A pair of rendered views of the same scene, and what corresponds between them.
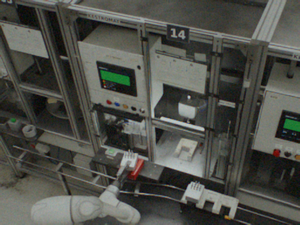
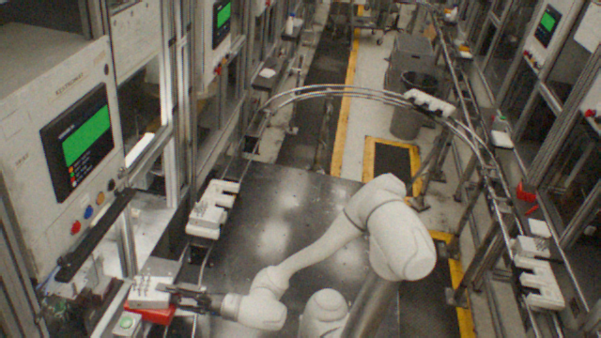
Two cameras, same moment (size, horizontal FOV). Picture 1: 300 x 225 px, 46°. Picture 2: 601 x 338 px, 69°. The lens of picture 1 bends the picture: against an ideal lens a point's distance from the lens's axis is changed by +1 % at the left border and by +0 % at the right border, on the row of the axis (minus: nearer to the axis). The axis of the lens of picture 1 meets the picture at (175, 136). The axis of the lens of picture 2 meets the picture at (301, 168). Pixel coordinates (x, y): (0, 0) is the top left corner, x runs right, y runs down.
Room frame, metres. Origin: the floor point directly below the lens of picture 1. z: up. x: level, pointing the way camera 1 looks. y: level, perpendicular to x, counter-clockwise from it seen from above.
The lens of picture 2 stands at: (1.50, 1.33, 2.27)
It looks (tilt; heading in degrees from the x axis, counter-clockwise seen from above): 36 degrees down; 252
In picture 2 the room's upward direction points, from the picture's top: 10 degrees clockwise
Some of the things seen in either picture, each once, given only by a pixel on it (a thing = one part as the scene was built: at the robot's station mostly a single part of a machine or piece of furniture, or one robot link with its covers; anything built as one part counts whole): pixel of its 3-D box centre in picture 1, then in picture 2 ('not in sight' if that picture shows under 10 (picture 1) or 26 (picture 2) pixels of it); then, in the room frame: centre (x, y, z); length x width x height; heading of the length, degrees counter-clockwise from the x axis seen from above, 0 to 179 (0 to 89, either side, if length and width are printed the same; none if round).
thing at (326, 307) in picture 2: not in sight; (325, 316); (1.00, 0.40, 0.85); 0.18 x 0.16 x 0.22; 96
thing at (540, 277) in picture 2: not in sight; (531, 276); (-0.02, 0.30, 0.84); 0.37 x 0.14 x 0.10; 69
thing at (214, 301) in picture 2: (117, 183); (210, 302); (1.43, 0.39, 1.00); 0.09 x 0.07 x 0.08; 159
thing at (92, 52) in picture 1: (123, 71); (30, 145); (1.87, 0.33, 1.60); 0.42 x 0.29 x 0.46; 69
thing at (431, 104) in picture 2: not in sight; (427, 105); (-0.27, -1.30, 0.84); 0.37 x 0.14 x 0.10; 127
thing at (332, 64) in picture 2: not in sight; (335, 56); (-0.54, -4.19, 0.01); 5.85 x 0.59 x 0.01; 69
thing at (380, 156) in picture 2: not in sight; (392, 168); (-0.34, -1.62, 0.01); 1.00 x 0.55 x 0.01; 69
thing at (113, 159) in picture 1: (113, 156); (126, 333); (1.70, 0.45, 0.97); 0.08 x 0.08 x 0.12; 69
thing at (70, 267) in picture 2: (117, 112); (98, 226); (1.74, 0.38, 1.37); 0.36 x 0.04 x 0.04; 69
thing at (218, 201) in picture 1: (210, 203); (214, 210); (1.38, -0.24, 0.84); 0.36 x 0.14 x 0.10; 69
